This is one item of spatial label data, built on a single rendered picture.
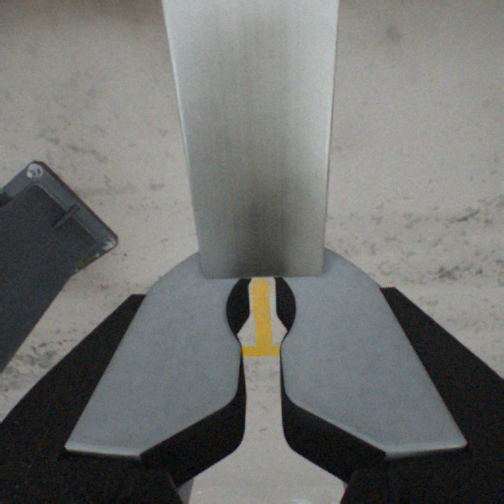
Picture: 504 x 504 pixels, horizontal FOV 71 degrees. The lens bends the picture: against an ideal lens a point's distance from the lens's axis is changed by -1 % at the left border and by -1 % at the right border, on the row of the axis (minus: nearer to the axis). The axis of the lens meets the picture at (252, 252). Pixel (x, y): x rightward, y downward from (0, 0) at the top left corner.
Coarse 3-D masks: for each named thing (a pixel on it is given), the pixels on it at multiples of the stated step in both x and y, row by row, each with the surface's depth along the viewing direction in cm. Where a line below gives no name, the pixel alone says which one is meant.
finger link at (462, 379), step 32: (384, 288) 8; (416, 320) 8; (416, 352) 7; (448, 352) 7; (448, 384) 6; (480, 384) 6; (480, 416) 6; (480, 448) 5; (416, 480) 5; (448, 480) 5; (480, 480) 5
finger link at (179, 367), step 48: (192, 288) 9; (240, 288) 9; (144, 336) 8; (192, 336) 7; (144, 384) 7; (192, 384) 6; (240, 384) 7; (96, 432) 6; (144, 432) 6; (192, 432) 6; (240, 432) 7; (192, 480) 8
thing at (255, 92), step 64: (192, 0) 6; (256, 0) 6; (320, 0) 6; (192, 64) 6; (256, 64) 6; (320, 64) 6; (192, 128) 7; (256, 128) 7; (320, 128) 7; (192, 192) 8; (256, 192) 8; (320, 192) 8; (256, 256) 9; (320, 256) 9
